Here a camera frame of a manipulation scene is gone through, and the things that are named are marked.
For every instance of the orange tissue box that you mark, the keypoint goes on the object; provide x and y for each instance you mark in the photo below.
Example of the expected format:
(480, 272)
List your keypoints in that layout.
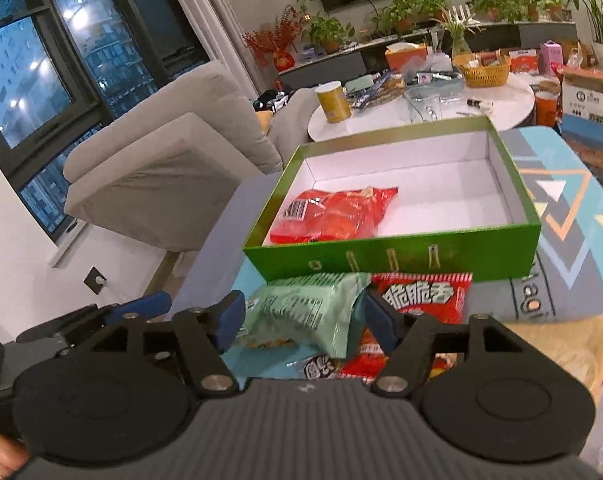
(401, 53)

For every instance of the brown nut snack bag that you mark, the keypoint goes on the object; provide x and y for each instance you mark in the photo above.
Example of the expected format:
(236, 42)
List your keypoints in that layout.
(321, 366)

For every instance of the red flower arrangement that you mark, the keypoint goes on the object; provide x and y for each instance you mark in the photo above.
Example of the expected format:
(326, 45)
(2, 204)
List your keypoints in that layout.
(276, 41)

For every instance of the window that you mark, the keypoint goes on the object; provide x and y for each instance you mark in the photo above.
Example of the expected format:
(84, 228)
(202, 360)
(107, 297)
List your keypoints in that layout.
(68, 68)

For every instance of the grey sofa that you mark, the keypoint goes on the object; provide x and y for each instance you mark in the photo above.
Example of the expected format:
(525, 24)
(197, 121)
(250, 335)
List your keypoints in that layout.
(163, 172)

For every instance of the glass cup with spoon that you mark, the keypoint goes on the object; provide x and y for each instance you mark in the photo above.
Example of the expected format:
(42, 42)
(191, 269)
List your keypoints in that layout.
(424, 105)

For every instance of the rice cracker pack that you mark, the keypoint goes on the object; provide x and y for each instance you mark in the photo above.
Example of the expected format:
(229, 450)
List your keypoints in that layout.
(370, 360)

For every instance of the blue grey tray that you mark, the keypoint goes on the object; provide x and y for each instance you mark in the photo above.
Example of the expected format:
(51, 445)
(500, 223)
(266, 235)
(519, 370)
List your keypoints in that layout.
(449, 84)

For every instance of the orange cup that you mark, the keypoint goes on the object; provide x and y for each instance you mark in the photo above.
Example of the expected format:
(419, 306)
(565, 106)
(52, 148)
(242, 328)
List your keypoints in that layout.
(546, 108)

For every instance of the white blue carton box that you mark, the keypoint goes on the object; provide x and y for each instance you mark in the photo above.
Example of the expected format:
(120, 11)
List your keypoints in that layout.
(582, 114)

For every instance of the tv cabinet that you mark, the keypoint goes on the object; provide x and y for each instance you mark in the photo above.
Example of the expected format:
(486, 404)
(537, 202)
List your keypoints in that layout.
(362, 59)

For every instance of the yellow canister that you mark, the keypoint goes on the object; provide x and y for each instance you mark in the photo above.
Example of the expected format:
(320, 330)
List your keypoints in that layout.
(332, 98)

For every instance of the clear bag bread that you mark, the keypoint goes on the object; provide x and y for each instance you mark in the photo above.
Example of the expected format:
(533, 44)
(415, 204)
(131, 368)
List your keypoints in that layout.
(575, 345)

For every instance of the yellow woven basket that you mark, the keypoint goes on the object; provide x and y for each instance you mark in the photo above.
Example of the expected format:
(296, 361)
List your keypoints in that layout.
(483, 69)

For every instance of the red round-cake snack bag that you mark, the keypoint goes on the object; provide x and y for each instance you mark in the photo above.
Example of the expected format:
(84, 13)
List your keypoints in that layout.
(321, 216)

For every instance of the pink box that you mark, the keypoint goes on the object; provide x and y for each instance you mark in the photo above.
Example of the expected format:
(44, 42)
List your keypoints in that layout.
(550, 55)

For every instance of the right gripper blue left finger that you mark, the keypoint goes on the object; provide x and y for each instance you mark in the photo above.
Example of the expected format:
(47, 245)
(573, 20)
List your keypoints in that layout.
(203, 336)

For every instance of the person's left hand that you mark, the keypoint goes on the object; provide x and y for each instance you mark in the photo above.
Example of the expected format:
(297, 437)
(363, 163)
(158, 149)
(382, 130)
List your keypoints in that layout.
(13, 455)

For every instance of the white curtain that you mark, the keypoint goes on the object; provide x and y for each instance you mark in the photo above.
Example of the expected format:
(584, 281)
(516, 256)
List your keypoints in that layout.
(217, 27)

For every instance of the green snack bag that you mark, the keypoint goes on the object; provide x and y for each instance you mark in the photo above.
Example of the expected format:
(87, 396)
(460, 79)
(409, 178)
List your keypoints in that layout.
(318, 309)

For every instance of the green gift box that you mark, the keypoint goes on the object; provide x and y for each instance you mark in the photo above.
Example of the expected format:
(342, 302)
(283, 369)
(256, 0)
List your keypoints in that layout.
(461, 206)

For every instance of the white round coffee table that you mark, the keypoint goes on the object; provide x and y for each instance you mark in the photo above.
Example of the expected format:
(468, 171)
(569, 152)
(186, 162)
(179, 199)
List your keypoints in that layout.
(507, 107)

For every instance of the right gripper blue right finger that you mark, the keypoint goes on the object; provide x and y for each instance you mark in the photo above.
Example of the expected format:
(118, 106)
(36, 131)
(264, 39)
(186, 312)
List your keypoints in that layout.
(407, 340)

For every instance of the red crispy noodle snack bag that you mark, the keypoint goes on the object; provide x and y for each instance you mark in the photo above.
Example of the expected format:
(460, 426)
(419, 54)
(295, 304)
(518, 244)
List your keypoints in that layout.
(440, 295)

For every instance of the blue patterned table mat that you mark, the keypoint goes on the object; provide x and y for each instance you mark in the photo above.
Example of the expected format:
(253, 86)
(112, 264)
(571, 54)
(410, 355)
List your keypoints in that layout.
(564, 284)

